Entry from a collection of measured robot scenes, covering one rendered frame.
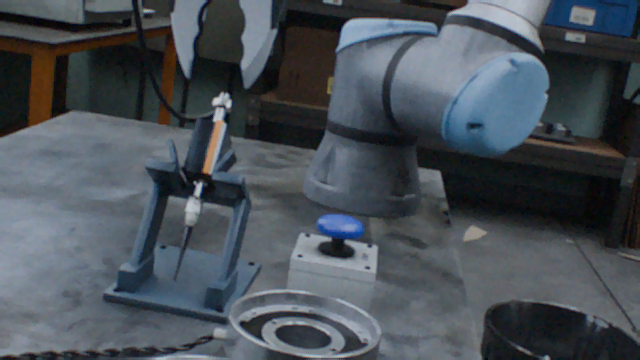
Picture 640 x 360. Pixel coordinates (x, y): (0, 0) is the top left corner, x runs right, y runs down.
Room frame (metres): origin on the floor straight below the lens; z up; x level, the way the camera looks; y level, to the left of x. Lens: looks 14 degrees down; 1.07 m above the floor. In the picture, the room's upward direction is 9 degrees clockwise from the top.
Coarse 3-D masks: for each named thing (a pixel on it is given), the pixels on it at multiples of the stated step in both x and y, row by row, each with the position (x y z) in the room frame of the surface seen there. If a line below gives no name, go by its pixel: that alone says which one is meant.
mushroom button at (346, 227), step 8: (328, 216) 0.65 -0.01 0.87; (336, 216) 0.65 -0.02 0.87; (344, 216) 0.65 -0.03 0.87; (320, 224) 0.64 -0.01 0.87; (328, 224) 0.63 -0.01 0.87; (336, 224) 0.63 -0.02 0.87; (344, 224) 0.63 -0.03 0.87; (352, 224) 0.64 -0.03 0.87; (360, 224) 0.64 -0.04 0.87; (328, 232) 0.63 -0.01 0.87; (336, 232) 0.63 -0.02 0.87; (344, 232) 0.63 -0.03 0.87; (352, 232) 0.63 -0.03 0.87; (360, 232) 0.64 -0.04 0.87; (336, 240) 0.64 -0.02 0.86; (344, 240) 0.64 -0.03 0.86; (336, 248) 0.64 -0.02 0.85
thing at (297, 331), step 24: (240, 312) 0.52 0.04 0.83; (264, 312) 0.54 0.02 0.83; (312, 312) 0.55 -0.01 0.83; (336, 312) 0.55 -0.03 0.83; (360, 312) 0.54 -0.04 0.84; (240, 336) 0.47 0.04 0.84; (264, 336) 0.50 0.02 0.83; (288, 336) 0.52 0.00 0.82; (312, 336) 0.53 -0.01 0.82; (336, 336) 0.51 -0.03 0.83; (360, 336) 0.52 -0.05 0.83
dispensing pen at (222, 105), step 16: (224, 96) 0.68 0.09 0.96; (224, 112) 0.68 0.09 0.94; (208, 128) 0.65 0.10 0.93; (192, 144) 0.64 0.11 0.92; (208, 144) 0.64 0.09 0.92; (192, 160) 0.63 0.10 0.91; (192, 176) 0.64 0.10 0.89; (192, 192) 0.63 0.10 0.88; (192, 208) 0.62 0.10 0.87; (192, 224) 0.62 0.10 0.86; (176, 272) 0.60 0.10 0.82
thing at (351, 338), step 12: (276, 312) 0.54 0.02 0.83; (288, 312) 0.54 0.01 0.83; (300, 312) 0.54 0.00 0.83; (240, 324) 0.51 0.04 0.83; (252, 324) 0.51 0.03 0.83; (264, 324) 0.52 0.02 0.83; (336, 324) 0.53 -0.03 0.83; (348, 336) 0.52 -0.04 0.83; (348, 348) 0.50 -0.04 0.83; (360, 348) 0.50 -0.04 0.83
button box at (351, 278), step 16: (304, 240) 0.66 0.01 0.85; (320, 240) 0.67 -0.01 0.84; (304, 256) 0.62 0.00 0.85; (320, 256) 0.63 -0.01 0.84; (336, 256) 0.63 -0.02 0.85; (352, 256) 0.64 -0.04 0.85; (368, 256) 0.65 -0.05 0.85; (288, 272) 0.61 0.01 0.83; (304, 272) 0.61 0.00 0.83; (320, 272) 0.61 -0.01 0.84; (336, 272) 0.61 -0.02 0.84; (352, 272) 0.61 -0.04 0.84; (368, 272) 0.61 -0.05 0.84; (288, 288) 0.61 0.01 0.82; (304, 288) 0.61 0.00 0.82; (320, 288) 0.61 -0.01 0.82; (336, 288) 0.61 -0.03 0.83; (352, 288) 0.61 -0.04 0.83; (368, 288) 0.61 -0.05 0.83; (368, 304) 0.61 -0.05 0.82
